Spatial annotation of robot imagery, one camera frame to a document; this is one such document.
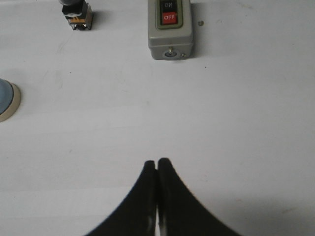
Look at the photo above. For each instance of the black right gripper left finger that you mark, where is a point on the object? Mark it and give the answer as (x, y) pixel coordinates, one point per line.
(136, 214)

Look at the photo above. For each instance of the grey on off switch box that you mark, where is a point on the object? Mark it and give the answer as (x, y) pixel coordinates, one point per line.
(170, 31)

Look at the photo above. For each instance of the black rotary selector switch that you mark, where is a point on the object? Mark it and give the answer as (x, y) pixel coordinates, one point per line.
(78, 13)

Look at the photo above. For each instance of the blue desk bell cream base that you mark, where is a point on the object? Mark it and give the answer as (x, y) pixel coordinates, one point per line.
(10, 99)

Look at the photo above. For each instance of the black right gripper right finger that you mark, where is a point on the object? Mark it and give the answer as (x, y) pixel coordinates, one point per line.
(179, 212)

